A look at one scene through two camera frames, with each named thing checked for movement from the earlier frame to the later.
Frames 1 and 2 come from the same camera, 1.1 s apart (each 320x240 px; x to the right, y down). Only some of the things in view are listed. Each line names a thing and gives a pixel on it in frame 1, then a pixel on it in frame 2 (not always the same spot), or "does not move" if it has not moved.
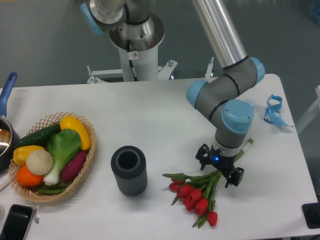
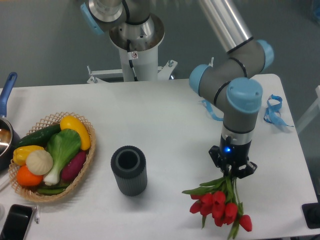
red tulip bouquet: (196, 192) -> (219, 198)
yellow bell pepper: (20, 154) does not move
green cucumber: (41, 138) does not move
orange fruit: (26, 177) does not move
